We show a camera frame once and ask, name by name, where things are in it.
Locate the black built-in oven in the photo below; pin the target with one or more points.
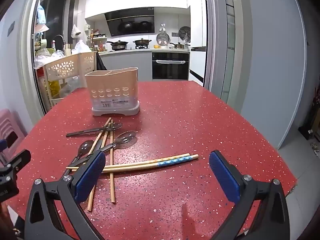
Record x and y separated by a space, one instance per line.
170 71

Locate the white hanging plastic bag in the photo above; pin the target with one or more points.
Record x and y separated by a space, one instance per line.
76 31

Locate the black wok with lid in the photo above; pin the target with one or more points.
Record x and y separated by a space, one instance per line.
117 44
142 42

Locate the beige plastic utensil holder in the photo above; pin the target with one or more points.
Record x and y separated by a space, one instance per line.
112 80

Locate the plain bamboo chopstick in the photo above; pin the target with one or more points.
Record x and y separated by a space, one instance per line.
98 137
112 185
90 203

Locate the black range hood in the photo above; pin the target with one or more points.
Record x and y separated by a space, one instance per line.
130 17

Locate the white refrigerator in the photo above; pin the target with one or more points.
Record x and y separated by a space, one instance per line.
197 17

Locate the small steel pot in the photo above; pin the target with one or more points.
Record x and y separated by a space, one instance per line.
178 46

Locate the pink plastic stool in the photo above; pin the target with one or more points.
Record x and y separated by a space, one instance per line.
7 122

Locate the hanging metal strainer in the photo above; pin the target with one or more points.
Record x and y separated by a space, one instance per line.
162 39

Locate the hanging plastic packets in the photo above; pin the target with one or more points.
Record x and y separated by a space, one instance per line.
41 17

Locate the black hanging cloth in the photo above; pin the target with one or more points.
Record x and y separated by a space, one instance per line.
100 63

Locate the sliding door frame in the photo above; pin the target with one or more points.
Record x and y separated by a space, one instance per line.
220 42

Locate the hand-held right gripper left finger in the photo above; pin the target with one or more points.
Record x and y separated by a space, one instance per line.
91 175

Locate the blue patterned bamboo chopstick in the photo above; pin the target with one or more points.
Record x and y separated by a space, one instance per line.
140 161
140 166

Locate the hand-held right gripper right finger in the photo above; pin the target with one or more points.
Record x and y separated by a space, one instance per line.
222 177

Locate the black kitchen faucet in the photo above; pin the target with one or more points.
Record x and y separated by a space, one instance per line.
58 38

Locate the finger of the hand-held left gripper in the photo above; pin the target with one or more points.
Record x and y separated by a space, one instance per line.
2 145
16 160

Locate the gold foil bag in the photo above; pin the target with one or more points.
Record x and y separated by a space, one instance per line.
53 88

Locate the grey lower cabinets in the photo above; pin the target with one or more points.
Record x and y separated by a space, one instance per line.
130 65

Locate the hanging round metal rack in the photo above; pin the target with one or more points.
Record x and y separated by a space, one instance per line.
185 33

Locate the crumpled clear plastic bag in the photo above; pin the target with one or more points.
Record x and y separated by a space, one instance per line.
47 58

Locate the white spice rack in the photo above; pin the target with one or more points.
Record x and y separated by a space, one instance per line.
96 41

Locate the beige perforated storage rack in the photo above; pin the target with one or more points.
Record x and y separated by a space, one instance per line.
62 67

